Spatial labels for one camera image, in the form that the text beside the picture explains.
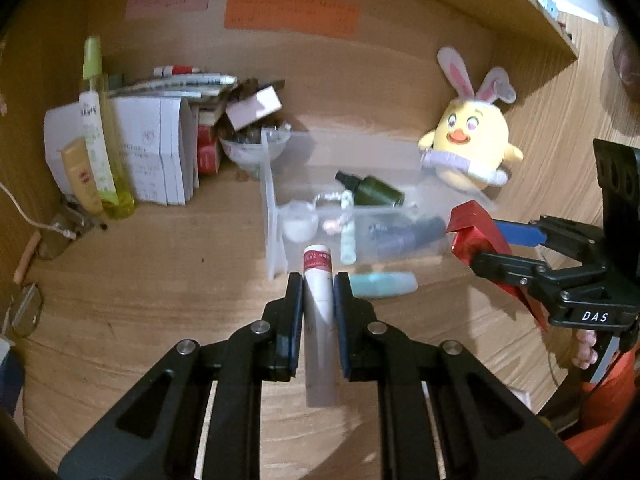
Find orange sticky note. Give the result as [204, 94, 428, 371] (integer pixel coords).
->
[224, 0, 360, 39]

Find person's right hand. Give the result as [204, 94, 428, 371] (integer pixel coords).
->
[572, 330, 598, 370]

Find yellow-green spray bottle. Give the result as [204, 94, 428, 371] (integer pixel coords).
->
[78, 36, 136, 219]

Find red small box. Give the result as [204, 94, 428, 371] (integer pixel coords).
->
[198, 110, 222, 176]

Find white red-capped tube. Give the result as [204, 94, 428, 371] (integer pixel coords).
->
[303, 245, 338, 408]

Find white bowl with clutter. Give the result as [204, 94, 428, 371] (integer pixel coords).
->
[220, 122, 292, 172]

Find red foil pouch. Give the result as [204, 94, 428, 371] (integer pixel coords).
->
[446, 200, 549, 333]

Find red white marker pen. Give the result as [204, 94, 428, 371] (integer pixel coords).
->
[153, 65, 203, 78]

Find yellow cream tube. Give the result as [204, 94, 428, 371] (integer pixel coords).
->
[61, 136, 103, 217]

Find dark green spray bottle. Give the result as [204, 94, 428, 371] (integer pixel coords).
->
[335, 171, 405, 207]

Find lilac small bottle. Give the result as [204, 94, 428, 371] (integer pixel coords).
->
[369, 217, 446, 258]

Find white tape roll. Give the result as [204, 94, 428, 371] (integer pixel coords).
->
[281, 200, 319, 244]

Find small pink white box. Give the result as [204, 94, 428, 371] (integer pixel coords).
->
[226, 84, 282, 131]

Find teal small bottle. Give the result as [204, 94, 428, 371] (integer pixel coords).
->
[349, 272, 418, 299]

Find yellow chick plush toy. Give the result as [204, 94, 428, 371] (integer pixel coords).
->
[418, 47, 523, 191]

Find clear plastic storage box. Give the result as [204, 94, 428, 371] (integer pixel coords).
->
[258, 130, 496, 278]

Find pale green tube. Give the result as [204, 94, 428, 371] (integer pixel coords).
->
[341, 190, 357, 266]

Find white cord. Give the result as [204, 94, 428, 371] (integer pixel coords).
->
[0, 179, 79, 241]

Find white paper boxes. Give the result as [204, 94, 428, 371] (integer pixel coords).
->
[43, 96, 198, 206]

